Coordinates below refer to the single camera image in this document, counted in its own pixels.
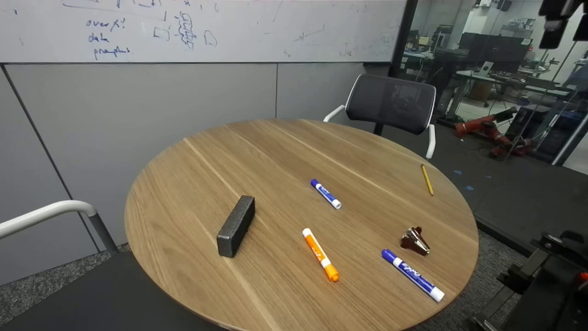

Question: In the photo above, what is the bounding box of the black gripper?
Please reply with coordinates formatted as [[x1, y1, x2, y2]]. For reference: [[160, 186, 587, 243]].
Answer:
[[537, 0, 588, 52]]

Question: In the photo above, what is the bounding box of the yellow pencil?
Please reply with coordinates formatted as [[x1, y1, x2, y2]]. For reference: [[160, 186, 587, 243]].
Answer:
[[419, 162, 438, 199]]

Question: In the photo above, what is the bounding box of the background work desk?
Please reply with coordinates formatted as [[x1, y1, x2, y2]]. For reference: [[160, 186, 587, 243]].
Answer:
[[454, 67, 579, 109]]

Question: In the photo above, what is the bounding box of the dark background cabinet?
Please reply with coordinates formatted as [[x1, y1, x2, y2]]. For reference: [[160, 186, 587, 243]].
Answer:
[[458, 32, 537, 71]]

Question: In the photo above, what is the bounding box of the red floor machine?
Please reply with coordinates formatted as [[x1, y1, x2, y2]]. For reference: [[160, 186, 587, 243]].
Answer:
[[453, 107, 524, 161]]

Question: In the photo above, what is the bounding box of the grey mesh office chair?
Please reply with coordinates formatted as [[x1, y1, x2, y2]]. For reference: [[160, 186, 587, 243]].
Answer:
[[322, 72, 440, 162]]

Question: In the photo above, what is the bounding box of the black metal equipment stand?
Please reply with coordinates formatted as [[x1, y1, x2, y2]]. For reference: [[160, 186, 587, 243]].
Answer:
[[469, 229, 588, 331]]

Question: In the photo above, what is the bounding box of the dark red binder clip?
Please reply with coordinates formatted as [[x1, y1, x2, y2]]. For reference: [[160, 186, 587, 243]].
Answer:
[[399, 225, 432, 258]]

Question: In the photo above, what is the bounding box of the long blue marker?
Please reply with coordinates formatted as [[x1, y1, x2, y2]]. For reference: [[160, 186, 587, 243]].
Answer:
[[381, 247, 449, 304]]

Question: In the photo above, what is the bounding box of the short blue Expo marker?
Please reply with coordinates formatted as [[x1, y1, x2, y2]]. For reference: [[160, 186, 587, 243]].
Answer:
[[309, 177, 344, 212]]

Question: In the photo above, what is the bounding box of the orange marker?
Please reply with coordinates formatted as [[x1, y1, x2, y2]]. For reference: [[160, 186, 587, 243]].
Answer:
[[300, 227, 342, 286]]

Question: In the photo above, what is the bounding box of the black rectangular eraser block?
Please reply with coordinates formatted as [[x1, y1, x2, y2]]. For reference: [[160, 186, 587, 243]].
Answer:
[[215, 194, 258, 260]]

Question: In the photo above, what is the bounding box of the black chair with white armrest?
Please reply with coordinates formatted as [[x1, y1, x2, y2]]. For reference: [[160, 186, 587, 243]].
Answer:
[[0, 199, 208, 331]]

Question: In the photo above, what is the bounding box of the white wall whiteboard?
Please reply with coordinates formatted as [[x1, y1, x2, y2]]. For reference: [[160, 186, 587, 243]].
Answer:
[[0, 0, 410, 65]]

